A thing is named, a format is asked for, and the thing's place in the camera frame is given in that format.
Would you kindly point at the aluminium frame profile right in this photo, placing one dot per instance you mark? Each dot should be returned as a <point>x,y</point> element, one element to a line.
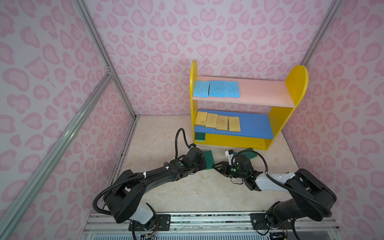
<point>332,13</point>

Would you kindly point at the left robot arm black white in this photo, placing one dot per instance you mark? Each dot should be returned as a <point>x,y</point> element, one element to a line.
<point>122,199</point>

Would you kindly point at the yellow sponge floor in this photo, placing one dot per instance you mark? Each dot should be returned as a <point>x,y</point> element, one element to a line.
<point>222,123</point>
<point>234,124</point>

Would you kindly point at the yellow sponge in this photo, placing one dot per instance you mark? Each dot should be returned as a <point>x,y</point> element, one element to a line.
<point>211,121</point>

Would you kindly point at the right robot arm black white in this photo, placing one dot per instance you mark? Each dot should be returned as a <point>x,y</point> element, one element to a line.
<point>310,198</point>

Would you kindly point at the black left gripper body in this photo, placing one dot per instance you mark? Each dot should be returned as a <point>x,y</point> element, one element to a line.
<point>200,165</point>

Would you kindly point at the yellow sponge shelf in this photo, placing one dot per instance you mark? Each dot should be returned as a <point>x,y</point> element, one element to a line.
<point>201,118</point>

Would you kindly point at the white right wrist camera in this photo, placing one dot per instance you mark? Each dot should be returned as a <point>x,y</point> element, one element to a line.
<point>230,154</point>

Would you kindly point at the blue sponge floor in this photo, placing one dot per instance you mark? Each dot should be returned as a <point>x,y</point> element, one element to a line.
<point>231,89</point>
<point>217,89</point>

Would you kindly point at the aluminium frame profile left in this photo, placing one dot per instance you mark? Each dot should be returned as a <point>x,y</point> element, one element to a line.
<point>50,66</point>

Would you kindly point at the yellow wooden shelf unit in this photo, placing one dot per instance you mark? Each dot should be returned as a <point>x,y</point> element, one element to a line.
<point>244,130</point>

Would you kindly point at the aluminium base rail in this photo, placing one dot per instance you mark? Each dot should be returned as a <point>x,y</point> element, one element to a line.
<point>211,226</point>

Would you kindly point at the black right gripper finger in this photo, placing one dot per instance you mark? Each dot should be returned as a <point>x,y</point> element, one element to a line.
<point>220,170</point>
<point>219,165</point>

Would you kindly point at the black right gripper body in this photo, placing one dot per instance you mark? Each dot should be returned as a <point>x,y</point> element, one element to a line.
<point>230,171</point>

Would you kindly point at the green scouring pad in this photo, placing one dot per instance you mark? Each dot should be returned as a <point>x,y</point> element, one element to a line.
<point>209,159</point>
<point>200,137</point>
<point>249,153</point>

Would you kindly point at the aluminium frame profile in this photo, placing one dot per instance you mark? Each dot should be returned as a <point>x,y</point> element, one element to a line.
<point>332,13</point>
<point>50,66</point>

